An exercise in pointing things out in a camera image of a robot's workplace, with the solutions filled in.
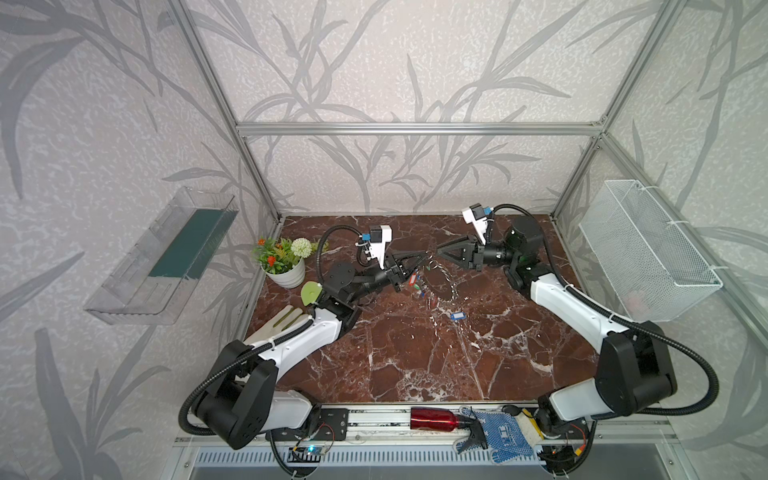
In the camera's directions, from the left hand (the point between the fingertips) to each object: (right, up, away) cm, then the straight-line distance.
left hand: (428, 252), depth 67 cm
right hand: (+3, +1, +4) cm, 6 cm away
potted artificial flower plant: (-42, -4, +23) cm, 48 cm away
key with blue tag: (+12, -21, +27) cm, 36 cm away
